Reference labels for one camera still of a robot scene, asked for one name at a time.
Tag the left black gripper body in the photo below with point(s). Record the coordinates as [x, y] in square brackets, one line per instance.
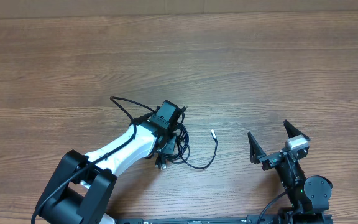
[169, 145]

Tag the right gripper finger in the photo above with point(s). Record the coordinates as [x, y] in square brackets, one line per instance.
[293, 131]
[256, 152]

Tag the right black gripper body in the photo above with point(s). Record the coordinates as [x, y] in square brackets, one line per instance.
[271, 160]

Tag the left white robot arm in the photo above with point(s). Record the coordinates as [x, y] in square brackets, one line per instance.
[80, 187]

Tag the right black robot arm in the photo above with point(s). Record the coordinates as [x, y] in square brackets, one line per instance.
[309, 196]

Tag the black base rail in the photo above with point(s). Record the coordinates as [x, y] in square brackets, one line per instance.
[222, 220]

